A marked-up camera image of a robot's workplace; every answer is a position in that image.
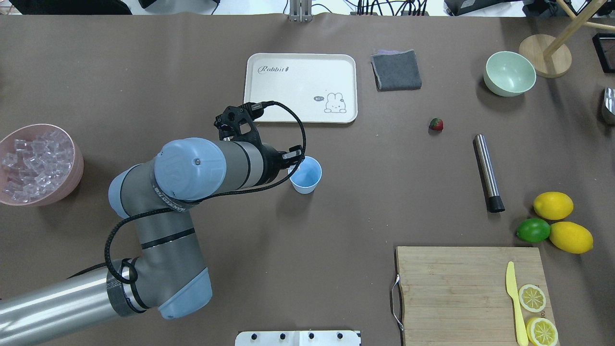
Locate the bamboo cutting board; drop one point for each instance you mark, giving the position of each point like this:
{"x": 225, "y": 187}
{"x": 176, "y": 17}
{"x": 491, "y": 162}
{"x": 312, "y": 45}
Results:
{"x": 456, "y": 295}

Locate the dark tray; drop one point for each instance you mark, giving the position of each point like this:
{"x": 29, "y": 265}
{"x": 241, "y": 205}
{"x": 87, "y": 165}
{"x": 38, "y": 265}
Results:
{"x": 604, "y": 45}

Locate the wooden cup tree stand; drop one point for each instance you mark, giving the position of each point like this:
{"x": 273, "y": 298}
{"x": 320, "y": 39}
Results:
{"x": 548, "y": 55}

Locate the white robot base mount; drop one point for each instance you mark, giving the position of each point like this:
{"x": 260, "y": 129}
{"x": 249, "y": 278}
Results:
{"x": 299, "y": 338}

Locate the grey folded cloth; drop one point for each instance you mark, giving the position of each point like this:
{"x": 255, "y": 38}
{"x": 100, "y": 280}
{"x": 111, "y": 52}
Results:
{"x": 396, "y": 70}

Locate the blue plastic cup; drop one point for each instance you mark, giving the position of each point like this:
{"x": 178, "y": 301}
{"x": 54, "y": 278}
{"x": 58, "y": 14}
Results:
{"x": 307, "y": 176}

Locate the lemon slice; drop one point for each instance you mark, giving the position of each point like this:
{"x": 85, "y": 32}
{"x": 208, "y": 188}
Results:
{"x": 542, "y": 332}
{"x": 532, "y": 298}

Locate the green bowl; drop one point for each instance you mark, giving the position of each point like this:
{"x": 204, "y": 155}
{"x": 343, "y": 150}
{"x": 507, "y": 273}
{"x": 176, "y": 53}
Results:
{"x": 509, "y": 74}

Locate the green lime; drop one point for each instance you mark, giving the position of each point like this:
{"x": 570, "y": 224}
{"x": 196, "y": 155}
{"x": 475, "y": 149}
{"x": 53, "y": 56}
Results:
{"x": 533, "y": 230}

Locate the lemon slice upper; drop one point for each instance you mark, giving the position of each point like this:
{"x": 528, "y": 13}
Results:
{"x": 532, "y": 298}

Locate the red strawberry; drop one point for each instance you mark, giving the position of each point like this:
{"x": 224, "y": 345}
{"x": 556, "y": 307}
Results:
{"x": 436, "y": 124}

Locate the cream rabbit tray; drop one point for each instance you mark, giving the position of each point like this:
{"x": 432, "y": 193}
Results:
{"x": 317, "y": 87}

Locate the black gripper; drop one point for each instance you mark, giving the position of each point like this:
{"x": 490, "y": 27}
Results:
{"x": 272, "y": 165}

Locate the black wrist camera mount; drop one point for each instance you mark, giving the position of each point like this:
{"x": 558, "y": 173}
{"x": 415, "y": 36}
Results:
{"x": 237, "y": 123}

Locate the yellow lemon lower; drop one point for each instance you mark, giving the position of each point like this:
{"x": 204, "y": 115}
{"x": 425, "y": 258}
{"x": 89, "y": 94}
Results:
{"x": 571, "y": 237}

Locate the pink bowl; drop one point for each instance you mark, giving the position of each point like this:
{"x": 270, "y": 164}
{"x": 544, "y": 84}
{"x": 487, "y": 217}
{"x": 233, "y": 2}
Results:
{"x": 72, "y": 182}

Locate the yellow lemon upper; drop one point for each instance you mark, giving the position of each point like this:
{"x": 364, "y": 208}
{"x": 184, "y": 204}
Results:
{"x": 553, "y": 205}

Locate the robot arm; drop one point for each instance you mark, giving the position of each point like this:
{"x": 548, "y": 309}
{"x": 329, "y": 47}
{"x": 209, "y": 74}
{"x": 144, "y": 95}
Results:
{"x": 152, "y": 257}

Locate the steel ice scoop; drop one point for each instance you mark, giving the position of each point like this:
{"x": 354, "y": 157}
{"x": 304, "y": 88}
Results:
{"x": 608, "y": 106}

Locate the yellow lemon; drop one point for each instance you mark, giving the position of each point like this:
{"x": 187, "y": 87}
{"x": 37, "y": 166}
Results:
{"x": 553, "y": 205}
{"x": 571, "y": 237}

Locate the lemon slice lower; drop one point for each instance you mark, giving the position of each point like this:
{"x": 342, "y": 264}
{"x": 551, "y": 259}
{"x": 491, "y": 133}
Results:
{"x": 542, "y": 332}

